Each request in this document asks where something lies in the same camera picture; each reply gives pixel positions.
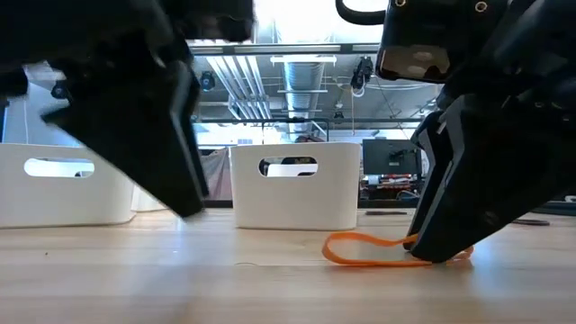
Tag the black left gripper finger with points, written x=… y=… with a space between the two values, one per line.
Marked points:
x=144 y=135

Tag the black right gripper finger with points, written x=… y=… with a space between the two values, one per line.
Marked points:
x=495 y=180
x=434 y=135

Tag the white plastic basket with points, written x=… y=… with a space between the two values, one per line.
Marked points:
x=297 y=202
x=67 y=202
x=144 y=202

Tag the orange rubber band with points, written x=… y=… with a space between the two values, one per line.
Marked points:
x=333 y=258

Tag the black computer monitor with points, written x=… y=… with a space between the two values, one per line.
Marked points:
x=387 y=157

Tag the long black background bar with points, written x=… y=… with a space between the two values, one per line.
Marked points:
x=382 y=120

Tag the cluttered background workbench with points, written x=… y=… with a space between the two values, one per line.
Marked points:
x=387 y=185

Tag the pink grey hanging cloth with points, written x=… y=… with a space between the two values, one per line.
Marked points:
x=218 y=175

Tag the black ceiling-mounted camera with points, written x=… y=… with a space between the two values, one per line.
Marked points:
x=59 y=92
x=362 y=72
x=207 y=81

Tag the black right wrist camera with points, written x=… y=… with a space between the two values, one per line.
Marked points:
x=414 y=63

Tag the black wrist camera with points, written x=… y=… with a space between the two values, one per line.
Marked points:
x=414 y=63
x=216 y=20

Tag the black aluminium table frame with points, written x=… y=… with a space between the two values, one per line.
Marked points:
x=391 y=203

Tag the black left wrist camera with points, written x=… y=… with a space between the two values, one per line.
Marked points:
x=216 y=20

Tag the silver ventilation duct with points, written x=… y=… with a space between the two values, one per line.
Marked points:
x=303 y=76

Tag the black overhead frame beam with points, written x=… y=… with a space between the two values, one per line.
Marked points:
x=292 y=48

